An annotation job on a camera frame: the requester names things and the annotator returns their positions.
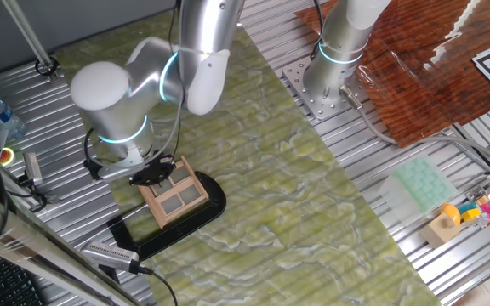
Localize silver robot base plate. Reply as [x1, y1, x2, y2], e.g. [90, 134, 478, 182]
[282, 57, 372, 121]

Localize small silver camera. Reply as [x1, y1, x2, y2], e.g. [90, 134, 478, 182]
[22, 151, 44, 187]

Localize red emergency stop button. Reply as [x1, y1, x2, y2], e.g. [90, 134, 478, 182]
[0, 146, 16, 167]

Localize brown wood grain mat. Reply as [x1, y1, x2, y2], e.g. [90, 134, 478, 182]
[294, 0, 490, 149]

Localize wooden miniature window frame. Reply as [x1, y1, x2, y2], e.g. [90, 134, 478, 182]
[138, 156, 210, 230]

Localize silver desk frame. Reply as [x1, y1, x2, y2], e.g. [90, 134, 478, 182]
[0, 182, 144, 306]

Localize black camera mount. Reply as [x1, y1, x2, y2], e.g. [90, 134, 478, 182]
[17, 173, 61, 213]

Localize silver camera pole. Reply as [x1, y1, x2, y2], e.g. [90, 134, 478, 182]
[0, 0, 60, 82]

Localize tan wooden block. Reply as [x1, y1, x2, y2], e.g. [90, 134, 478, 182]
[419, 212, 462, 250]

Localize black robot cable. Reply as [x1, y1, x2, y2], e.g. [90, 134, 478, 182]
[82, 0, 187, 182]
[310, 0, 326, 60]

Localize grey base cable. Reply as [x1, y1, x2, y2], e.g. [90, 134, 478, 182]
[339, 84, 490, 171]

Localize orange toy egg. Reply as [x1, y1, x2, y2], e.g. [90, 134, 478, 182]
[440, 202, 462, 227]

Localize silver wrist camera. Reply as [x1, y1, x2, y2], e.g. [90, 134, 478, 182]
[94, 159, 152, 184]

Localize yellow toy block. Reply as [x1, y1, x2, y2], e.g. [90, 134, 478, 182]
[460, 207, 482, 223]

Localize black metal C-clamp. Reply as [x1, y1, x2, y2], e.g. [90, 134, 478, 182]
[107, 171, 228, 261]

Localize teal toy block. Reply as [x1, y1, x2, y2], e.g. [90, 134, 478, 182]
[457, 201, 480, 216]

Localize large silver camera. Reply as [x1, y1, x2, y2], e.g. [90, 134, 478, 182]
[79, 240, 140, 275]

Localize translucent green plastic tray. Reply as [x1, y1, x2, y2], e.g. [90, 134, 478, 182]
[379, 153, 459, 226]

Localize wooden sliding window sash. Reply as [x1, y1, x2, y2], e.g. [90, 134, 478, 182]
[168, 164, 192, 187]

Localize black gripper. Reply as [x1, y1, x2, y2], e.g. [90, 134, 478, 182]
[128, 157, 176, 188]

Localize black camera cable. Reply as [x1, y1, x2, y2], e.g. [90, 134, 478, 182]
[136, 263, 180, 306]

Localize clear water bottle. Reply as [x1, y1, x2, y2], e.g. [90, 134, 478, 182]
[0, 91, 28, 141]

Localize green marble pattern mat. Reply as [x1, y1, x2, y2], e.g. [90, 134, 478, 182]
[53, 10, 444, 306]

